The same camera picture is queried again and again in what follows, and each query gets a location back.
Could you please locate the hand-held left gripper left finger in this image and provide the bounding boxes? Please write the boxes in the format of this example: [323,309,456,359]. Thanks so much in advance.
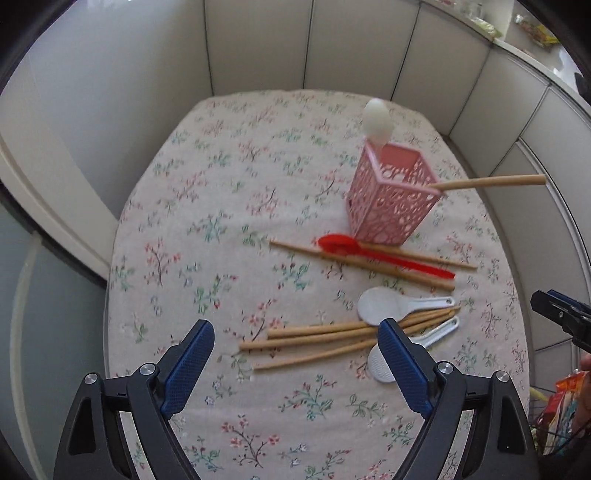
[53,319,216,480]

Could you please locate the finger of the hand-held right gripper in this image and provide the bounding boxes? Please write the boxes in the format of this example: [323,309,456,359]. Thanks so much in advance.
[530,289,591,345]

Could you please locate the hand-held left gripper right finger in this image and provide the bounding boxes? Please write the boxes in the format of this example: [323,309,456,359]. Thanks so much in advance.
[377,318,541,480]

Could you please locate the white rice spoon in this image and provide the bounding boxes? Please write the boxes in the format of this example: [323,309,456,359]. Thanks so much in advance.
[357,286,456,325]
[368,316,461,384]

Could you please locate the pink perforated utensil holder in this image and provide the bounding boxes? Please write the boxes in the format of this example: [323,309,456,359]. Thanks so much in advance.
[347,142,443,246]

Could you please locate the colourful snack bag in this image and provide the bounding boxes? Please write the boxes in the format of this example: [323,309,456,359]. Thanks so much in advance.
[534,369,585,457]

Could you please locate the red plastic spoon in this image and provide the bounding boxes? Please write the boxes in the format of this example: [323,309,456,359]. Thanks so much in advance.
[318,234,456,280]

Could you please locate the floral tablecloth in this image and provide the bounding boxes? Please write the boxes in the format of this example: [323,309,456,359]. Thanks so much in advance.
[106,89,530,480]

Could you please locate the tall white plastic spoon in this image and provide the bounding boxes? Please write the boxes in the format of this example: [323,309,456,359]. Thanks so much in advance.
[363,98,393,153]

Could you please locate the kitchen countertop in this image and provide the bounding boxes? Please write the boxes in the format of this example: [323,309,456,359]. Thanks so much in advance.
[418,0,591,112]

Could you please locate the yellow snack packet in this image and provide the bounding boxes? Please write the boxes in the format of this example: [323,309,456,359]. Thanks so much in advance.
[513,14,557,45]

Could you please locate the green vegetable bag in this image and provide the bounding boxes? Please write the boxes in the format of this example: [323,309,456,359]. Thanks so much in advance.
[465,13,502,38]

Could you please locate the white kitchen cabinets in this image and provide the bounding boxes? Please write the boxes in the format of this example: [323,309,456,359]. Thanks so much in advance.
[203,0,591,363]

